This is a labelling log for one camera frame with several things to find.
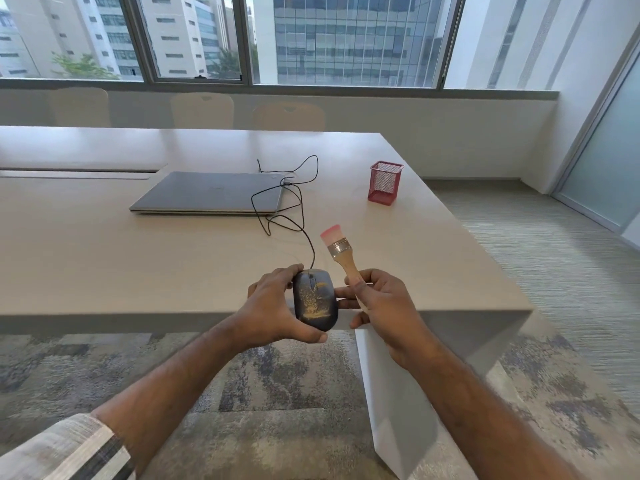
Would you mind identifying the person's right hand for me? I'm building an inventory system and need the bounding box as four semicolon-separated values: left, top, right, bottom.
333;268;441;371

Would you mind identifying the person's right forearm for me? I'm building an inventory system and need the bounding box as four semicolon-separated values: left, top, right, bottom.
407;339;586;480

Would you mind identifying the grey window frame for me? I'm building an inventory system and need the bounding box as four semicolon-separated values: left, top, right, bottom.
0;0;560;101

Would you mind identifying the person's left hand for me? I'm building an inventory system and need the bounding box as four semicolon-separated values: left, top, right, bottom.
227;264;329;351

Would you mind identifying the frosted glass door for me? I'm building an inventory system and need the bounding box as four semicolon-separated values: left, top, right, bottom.
552;52;640;235

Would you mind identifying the red mesh pen holder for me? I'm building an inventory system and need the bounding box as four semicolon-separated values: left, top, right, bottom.
367;161;405;207

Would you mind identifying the black dusty computer mouse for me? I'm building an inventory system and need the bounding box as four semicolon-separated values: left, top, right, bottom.
292;268;339;332

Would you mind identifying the grey table cable hatch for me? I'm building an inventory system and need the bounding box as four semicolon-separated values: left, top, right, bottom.
0;168;160;181

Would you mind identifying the black mouse cable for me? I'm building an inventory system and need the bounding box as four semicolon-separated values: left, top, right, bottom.
250;155;319;271

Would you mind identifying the beige chair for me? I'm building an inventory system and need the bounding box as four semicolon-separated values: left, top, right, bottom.
251;102;327;131
51;87;111;128
171;92;235;129

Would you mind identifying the person's left forearm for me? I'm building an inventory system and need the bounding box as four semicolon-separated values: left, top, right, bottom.
92;319;251;475

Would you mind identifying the grey closed laptop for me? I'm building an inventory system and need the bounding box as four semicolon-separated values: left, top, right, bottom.
129;171;286;216

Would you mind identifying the wooden brush with pink bristles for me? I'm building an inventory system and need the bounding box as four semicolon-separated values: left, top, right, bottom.
319;224;371;311

